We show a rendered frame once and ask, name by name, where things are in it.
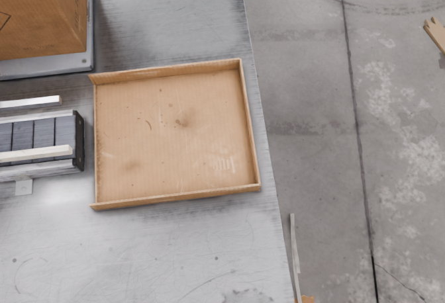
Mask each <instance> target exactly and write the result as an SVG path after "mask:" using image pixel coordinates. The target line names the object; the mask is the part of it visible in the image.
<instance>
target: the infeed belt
mask: <svg viewBox="0 0 445 303"><path fill-rule="evenodd" d="M63 145H69V146H71V147H72V154H71V155H60V156H54V157H43V158H37V159H26V160H20V161H9V162H3V163H0V167H8V166H14V165H24V164H31V163H42V162H47V161H58V160H65V159H74V158H76V115H71V116H61V117H56V121H55V118H43V119H37V120H26V121H20V122H14V125H13V122H8V123H2V124H0V153H1V152H12V151H18V150H29V149H35V148H46V147H52V146H63Z"/></svg>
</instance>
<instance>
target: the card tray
mask: <svg viewBox="0 0 445 303"><path fill-rule="evenodd" d="M88 76H89V78H90V80H91V81H92V83H93V84H94V131H95V203H93V204H89V206H90V207H92V208H93V209H95V210H104V209H110V208H120V207H127V206H137V205H143V204H154V203H159V202H170V201H176V200H187V199H192V198H203V197H209V196H219V195H230V194H236V193H246V192H252V191H259V190H260V187H261V182H260V174H259V169H258V161H257V157H256V149H255V144H254V136H253V131H252V123H251V118H250V110H249V106H248V98H247V93H246V85H245V80H244V72H243V67H242V60H241V58H231V59H225V60H214V61H207V62H196V63H190V64H178V65H167V66H160V67H149V68H142V69H131V70H124V71H113V72H107V73H95V74H89V75H88Z"/></svg>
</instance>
